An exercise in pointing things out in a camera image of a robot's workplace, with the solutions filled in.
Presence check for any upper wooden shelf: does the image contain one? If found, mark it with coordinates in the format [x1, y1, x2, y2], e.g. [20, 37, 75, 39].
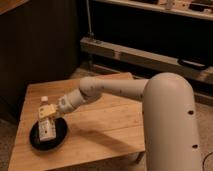
[95, 0, 213, 21]

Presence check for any black ceramic bowl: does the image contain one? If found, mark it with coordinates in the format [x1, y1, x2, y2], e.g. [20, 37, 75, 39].
[29, 118, 68, 151]

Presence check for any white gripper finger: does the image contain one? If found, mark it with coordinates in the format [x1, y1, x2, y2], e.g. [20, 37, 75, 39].
[38, 104, 56, 119]

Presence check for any grey metal shelf beam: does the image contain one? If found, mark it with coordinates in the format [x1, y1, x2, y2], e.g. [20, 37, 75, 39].
[80, 37, 213, 85]

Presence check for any metal pole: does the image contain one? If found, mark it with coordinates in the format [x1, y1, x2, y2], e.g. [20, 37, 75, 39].
[86, 0, 94, 41]

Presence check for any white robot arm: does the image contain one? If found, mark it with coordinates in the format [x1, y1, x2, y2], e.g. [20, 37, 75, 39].
[38, 72, 203, 171]

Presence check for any black handle object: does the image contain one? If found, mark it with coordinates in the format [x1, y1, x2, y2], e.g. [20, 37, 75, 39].
[177, 59, 209, 71]

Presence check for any wooden table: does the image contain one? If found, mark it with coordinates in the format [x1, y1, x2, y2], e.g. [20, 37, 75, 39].
[8, 79, 144, 171]

